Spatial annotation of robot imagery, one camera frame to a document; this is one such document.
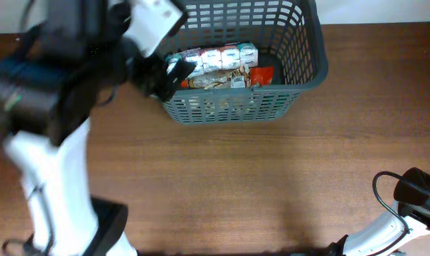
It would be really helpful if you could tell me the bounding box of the Kleenex tissue multipack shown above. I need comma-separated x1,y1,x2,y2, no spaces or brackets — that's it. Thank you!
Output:
166,43,259,78

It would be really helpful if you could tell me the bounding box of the grey plastic shopping basket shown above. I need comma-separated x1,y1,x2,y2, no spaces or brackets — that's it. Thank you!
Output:
160,0,328,124

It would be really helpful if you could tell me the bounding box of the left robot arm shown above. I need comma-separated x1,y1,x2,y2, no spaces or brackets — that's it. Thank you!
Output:
0,1,194,255

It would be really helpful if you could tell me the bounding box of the red spaghetti packet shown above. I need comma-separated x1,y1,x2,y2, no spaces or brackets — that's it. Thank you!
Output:
181,67,274,89

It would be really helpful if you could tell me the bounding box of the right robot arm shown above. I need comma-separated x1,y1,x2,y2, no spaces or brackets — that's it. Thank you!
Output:
309,167,430,256

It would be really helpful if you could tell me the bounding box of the brown snack wrapper packet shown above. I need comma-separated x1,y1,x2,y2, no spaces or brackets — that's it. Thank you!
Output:
198,65,250,90

